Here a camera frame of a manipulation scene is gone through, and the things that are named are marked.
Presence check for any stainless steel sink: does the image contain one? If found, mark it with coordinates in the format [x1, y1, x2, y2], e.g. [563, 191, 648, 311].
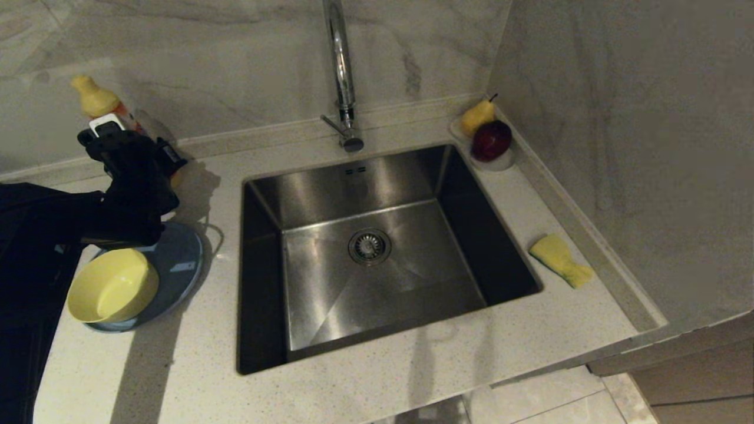
[236, 143, 543, 376]

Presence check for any chrome faucet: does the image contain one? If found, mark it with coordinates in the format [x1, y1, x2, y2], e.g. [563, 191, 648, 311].
[320, 0, 365, 154]

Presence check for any yellow sponge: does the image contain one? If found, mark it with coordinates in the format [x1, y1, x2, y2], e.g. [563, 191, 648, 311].
[528, 234, 594, 290]

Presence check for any red apple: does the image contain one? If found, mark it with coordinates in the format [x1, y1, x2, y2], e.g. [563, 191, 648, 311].
[471, 120, 513, 163]

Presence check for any metal sink drain strainer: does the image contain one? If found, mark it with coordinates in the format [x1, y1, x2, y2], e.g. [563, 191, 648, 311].
[348, 228, 393, 267]

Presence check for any yellow bowl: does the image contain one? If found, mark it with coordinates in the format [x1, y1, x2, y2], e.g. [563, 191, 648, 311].
[67, 247, 160, 324]

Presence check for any black induction cooktop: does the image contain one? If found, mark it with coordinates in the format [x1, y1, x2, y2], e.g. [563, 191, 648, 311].
[0, 247, 83, 424]

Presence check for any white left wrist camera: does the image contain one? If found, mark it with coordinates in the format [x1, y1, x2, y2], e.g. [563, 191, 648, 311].
[88, 113, 125, 134]

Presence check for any blue plate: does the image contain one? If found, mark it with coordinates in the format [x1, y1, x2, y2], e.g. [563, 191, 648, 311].
[88, 221, 204, 334]

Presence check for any yellow pear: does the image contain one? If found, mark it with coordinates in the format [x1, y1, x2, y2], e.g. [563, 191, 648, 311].
[460, 93, 499, 139]

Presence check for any small white dish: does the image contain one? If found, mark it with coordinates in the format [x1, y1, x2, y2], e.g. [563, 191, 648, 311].
[449, 115, 517, 173]

